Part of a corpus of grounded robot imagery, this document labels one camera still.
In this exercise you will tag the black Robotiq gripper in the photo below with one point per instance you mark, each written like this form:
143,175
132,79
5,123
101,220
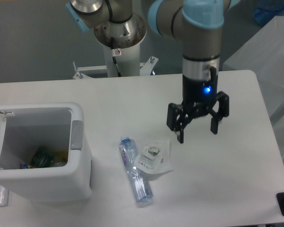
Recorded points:
199,97

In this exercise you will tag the white plastic wrapper package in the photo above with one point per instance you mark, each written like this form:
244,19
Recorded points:
154,157

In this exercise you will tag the clear plastic water bottle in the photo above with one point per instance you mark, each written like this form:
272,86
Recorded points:
139,182

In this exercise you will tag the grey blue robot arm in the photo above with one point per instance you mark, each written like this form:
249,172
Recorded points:
195,23

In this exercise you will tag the white plastic trash can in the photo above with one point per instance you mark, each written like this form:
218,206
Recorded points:
59,127

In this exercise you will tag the translucent white box right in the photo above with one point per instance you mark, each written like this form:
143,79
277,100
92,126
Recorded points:
264,55

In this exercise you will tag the blue bag top right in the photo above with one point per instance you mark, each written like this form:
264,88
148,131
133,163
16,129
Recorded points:
266,10

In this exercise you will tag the green snack wrapper in bin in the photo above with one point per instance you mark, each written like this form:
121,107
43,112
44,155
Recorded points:
42,158

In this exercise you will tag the yellow blue wrapper in bin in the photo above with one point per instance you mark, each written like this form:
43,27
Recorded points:
24,166

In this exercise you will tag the white pedestal base frame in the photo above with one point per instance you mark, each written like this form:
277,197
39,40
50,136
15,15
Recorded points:
116,69

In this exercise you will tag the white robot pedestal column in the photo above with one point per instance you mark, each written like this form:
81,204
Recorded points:
122,40

